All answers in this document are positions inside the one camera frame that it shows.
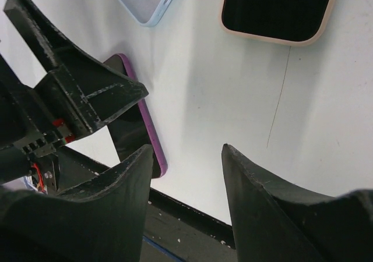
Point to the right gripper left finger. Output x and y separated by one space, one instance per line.
101 219

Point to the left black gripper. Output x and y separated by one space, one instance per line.
79 94

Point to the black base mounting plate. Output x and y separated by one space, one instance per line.
173 231

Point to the beige phone case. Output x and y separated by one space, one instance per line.
291 42

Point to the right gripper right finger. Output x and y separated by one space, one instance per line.
275 220

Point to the black smartphone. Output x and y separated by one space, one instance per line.
277 8

